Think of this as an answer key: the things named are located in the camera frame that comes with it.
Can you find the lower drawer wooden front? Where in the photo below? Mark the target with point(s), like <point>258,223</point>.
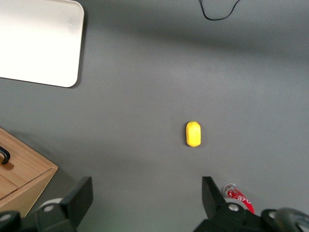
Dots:
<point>26,159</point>

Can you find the yellow lemon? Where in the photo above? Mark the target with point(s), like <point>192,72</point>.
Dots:
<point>193,134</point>

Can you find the drawer wooden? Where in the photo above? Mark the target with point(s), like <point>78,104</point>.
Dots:
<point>6,188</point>
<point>26,159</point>

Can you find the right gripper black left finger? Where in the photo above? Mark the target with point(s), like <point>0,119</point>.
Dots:
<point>72,205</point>

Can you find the red coke bottle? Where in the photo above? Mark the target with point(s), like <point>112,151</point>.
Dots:
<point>239,197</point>

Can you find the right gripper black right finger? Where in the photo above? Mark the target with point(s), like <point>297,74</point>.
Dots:
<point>214,210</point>

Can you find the upper drawer wooden front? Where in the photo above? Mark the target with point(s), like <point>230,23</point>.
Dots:
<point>6,188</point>

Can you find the cream white plastic tray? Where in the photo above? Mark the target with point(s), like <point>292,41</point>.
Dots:
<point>36,41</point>

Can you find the wooden drawer cabinet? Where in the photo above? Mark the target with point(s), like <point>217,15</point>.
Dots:
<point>26,174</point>

